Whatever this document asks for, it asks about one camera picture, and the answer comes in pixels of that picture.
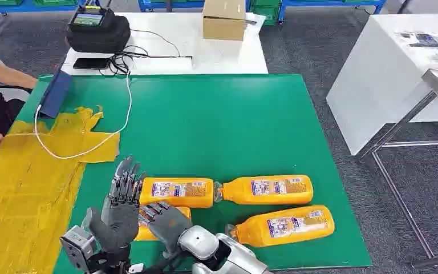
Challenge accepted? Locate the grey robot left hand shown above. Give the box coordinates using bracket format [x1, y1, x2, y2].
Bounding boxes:
[87, 155, 148, 260]

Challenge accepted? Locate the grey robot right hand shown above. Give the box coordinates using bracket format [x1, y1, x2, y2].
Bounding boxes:
[139, 201, 194, 255]

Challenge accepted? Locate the orange detergent bottle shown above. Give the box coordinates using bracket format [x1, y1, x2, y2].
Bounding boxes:
[214, 174, 314, 206]
[139, 176, 224, 209]
[133, 205, 193, 242]
[225, 204, 336, 249]

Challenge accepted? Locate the yellow sheet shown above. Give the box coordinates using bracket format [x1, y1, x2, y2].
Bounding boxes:
[0, 106, 122, 274]

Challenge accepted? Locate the dark blue flat device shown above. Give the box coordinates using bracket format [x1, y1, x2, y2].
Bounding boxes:
[39, 69, 73, 119]

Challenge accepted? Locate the green table mat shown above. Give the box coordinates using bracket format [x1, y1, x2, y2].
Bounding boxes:
[15, 73, 373, 273]

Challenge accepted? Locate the black phone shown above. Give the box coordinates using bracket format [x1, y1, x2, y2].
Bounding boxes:
[72, 57, 111, 71]

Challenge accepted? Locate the black bag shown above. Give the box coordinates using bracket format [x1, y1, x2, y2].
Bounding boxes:
[65, 14, 132, 54]

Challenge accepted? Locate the black handheld terminal with screen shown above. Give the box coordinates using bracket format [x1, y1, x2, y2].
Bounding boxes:
[68, 5, 106, 33]

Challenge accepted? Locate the white flat board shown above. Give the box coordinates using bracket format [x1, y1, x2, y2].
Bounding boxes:
[128, 55, 194, 75]

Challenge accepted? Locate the cardboard box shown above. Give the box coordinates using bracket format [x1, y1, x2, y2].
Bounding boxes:
[202, 0, 248, 42]

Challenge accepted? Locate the white cabinet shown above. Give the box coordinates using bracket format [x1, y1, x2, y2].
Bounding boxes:
[326, 13, 438, 156]

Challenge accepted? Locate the clear plastic bag with parts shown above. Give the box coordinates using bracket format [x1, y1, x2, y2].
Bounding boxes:
[395, 31, 438, 61]

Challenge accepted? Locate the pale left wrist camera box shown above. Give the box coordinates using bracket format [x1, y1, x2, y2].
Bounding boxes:
[59, 225, 98, 272]

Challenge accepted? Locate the white cable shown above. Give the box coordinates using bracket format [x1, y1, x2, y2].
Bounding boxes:
[33, 71, 133, 160]

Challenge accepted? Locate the black cable bundle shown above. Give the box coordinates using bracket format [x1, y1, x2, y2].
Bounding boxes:
[107, 45, 151, 76]

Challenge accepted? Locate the thin black cable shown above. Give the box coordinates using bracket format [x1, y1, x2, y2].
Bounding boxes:
[129, 29, 183, 58]

